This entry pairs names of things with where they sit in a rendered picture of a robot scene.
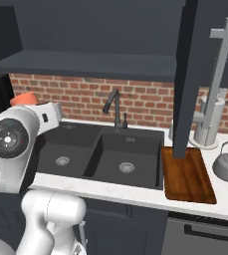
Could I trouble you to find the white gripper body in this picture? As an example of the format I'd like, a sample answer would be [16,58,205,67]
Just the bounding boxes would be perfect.
[52,102,65,128]

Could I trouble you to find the dark base cabinet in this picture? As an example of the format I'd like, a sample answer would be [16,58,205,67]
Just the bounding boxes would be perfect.
[0,190,31,251]

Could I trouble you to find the dark base cabinet door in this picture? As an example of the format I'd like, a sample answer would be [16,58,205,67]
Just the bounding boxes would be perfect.
[81,198,169,255]

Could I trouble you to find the brown wooden tray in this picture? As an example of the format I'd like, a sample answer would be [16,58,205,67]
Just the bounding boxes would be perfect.
[160,145,218,205]

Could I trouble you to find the grey kettle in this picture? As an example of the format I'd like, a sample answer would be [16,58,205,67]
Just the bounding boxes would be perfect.
[211,140,228,183]

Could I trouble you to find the orange bowl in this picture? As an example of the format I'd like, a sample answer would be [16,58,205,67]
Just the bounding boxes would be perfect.
[9,92,39,107]

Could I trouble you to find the dark grey tap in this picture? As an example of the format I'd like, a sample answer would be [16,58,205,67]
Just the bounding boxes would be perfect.
[102,88,129,131]

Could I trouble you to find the dark double sink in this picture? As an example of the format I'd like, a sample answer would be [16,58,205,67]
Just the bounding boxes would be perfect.
[35,121,166,191]

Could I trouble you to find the white paper towel holder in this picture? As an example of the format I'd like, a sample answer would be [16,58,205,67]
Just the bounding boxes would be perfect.
[188,95,227,150]

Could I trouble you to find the grey dishwasher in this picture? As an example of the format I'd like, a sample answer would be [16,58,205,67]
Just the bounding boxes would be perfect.
[160,211,228,255]

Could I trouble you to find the dark wall cabinet run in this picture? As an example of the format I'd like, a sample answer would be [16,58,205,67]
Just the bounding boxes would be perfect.
[0,0,187,83]

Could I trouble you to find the grey cabinet door handle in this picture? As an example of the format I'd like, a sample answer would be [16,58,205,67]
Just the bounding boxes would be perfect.
[192,17,228,147]

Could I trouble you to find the dark dishwasher handle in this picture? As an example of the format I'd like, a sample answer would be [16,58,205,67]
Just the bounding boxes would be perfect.
[183,223,228,244]

